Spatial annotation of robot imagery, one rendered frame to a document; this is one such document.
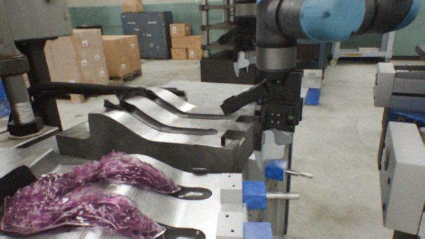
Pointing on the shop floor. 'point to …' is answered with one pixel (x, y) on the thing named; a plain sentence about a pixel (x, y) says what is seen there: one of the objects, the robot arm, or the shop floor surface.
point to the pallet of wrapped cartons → (77, 61)
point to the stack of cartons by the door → (185, 43)
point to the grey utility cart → (384, 54)
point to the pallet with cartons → (122, 57)
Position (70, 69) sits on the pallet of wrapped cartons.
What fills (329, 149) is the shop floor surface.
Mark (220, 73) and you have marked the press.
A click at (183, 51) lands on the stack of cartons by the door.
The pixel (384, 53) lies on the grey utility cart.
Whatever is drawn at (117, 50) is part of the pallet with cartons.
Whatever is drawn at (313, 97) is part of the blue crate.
